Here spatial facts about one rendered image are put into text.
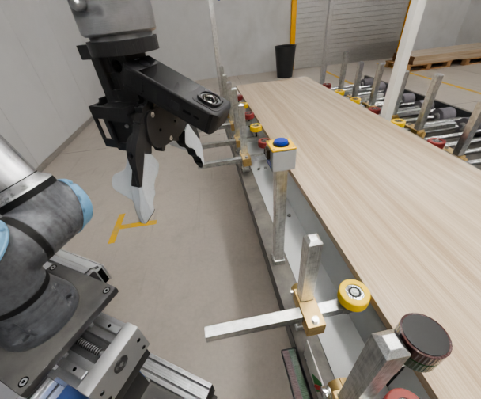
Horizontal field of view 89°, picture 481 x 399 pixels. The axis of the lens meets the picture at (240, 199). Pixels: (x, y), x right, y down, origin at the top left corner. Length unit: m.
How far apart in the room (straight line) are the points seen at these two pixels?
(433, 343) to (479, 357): 0.37
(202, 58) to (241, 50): 1.09
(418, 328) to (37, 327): 0.65
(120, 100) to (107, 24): 0.09
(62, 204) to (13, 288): 0.17
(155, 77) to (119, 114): 0.06
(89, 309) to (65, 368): 0.11
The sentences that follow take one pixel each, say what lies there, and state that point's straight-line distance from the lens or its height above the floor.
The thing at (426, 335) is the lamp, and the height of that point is 1.17.
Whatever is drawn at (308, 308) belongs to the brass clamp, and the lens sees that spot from 0.76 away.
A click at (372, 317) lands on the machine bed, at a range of 0.92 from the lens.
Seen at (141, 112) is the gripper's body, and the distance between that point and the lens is 0.31.
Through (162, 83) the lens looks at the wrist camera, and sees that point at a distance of 0.29.
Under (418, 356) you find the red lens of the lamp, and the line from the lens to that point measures 0.44.
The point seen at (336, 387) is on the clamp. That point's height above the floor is 0.87.
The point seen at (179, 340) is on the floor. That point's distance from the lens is 1.73.
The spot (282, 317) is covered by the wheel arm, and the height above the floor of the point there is 0.86.
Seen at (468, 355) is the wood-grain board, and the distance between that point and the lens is 0.80.
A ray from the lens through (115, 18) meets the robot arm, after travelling 0.30.
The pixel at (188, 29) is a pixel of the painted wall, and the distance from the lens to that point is 7.79.
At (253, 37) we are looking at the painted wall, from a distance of 7.91.
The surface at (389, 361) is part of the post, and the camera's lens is 0.43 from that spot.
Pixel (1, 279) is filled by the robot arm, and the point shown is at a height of 1.21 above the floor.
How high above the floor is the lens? 1.53
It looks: 38 degrees down
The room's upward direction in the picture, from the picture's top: 6 degrees counter-clockwise
